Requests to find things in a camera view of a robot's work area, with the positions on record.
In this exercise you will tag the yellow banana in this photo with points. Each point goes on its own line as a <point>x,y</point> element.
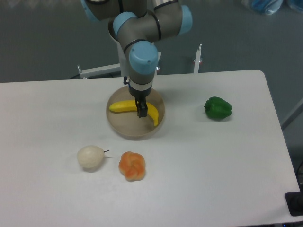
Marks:
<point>129,106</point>

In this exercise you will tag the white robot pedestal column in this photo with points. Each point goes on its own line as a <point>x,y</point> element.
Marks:
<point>133,30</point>

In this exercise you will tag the beige round bowl plate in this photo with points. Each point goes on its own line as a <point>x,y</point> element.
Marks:
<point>128,124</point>

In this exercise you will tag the black device at table edge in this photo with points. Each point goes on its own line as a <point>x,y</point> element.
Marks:
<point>294,202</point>

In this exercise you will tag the orange knotted bread roll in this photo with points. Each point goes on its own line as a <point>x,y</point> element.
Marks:
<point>132,166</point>

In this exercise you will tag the green bell pepper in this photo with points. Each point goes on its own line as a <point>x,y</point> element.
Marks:
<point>217,108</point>

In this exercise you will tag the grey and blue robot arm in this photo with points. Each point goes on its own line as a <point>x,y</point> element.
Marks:
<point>173,19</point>

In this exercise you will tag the blue plastic bag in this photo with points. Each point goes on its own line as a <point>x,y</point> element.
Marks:
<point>265,7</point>

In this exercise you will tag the white right frame post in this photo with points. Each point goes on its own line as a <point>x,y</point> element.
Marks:
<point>198,59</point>

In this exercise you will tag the white pear with stem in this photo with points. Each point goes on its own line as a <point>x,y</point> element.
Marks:
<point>91,158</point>

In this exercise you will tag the white left frame bracket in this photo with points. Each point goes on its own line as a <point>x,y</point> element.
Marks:
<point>98,71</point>

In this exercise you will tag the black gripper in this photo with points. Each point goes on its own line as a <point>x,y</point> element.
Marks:
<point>140,100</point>

